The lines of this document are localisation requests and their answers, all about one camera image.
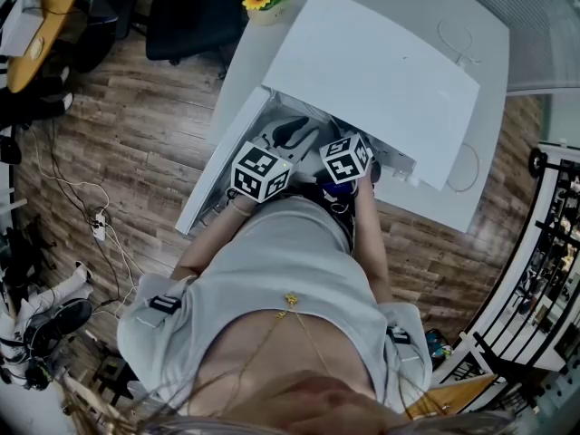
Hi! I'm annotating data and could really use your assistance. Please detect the white floor cable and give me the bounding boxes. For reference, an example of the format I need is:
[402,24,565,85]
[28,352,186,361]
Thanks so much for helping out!
[26,138,140,303]

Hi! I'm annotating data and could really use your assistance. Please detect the black caster wheel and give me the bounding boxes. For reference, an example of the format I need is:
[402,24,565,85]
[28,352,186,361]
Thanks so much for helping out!
[528,148,547,179]

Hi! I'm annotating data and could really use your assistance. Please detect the person's bare chest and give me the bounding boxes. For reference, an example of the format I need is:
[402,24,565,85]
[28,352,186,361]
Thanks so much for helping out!
[198,310,378,402]

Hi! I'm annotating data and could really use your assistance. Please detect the white flower pot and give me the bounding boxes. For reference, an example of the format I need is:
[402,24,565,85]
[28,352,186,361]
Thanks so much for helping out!
[246,5,289,27]

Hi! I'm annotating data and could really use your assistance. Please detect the small black stool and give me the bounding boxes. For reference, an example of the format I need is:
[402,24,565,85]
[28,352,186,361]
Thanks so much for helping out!
[92,355,137,405]

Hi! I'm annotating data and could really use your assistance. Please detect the colourful blue green bag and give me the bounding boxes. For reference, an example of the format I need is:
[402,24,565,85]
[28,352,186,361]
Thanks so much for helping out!
[425,328,454,357]

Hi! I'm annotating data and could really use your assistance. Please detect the thin looped grey wire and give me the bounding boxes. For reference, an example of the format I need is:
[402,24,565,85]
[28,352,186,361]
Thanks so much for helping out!
[437,19,482,66]

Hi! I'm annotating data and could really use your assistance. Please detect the black standing fan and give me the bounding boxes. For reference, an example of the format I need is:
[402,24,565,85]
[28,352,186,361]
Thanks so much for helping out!
[22,297,94,348]

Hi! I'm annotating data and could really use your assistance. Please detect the person's black patterned trousers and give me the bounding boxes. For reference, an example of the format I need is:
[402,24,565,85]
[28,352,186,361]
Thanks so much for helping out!
[312,181,363,256]

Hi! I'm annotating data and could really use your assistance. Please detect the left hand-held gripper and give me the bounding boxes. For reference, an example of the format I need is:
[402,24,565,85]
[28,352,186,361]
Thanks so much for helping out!
[229,115,323,205]

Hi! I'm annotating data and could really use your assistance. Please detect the black office chair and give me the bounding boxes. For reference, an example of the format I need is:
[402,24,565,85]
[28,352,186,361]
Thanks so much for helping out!
[72,0,137,74]
[145,0,249,81]

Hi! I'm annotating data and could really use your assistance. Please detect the person's right forearm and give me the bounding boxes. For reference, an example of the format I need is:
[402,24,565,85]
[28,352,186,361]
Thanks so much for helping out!
[353,181,393,305]

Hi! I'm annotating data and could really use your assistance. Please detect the white power strip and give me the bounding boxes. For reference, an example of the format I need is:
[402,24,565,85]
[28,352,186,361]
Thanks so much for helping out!
[92,212,109,242]

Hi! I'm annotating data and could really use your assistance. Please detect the person's left forearm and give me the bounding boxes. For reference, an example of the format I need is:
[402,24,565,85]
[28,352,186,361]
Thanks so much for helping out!
[174,195,255,280]

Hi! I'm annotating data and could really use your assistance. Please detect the round wooden table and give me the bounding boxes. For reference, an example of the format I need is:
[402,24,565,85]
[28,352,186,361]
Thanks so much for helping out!
[7,0,87,94]

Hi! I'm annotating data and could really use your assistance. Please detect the white box appliance with lid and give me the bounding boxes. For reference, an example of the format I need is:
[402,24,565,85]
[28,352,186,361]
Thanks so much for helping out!
[175,0,481,236]

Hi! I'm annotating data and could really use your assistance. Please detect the gold necklace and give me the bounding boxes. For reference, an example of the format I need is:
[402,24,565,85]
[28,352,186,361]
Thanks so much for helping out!
[235,291,334,380]

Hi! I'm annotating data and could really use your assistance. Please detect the person's grey shirt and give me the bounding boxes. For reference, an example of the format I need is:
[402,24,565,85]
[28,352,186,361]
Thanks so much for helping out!
[116,196,434,416]

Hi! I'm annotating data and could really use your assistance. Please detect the black metal railing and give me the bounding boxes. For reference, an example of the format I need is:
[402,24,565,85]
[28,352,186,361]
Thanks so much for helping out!
[470,140,580,380]

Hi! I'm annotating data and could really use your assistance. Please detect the wooden board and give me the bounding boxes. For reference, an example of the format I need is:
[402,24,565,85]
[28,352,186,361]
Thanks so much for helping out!
[405,372,499,419]

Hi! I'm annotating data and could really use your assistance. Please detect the person's face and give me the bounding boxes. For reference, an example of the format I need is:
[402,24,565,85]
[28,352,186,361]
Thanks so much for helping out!
[253,369,409,435]

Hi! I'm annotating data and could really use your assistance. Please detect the black chair base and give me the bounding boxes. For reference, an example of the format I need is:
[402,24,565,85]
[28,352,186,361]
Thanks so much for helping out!
[6,215,58,285]

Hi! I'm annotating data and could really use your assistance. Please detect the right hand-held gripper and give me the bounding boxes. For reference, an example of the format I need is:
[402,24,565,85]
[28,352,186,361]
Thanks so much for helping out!
[318,131,382,186]

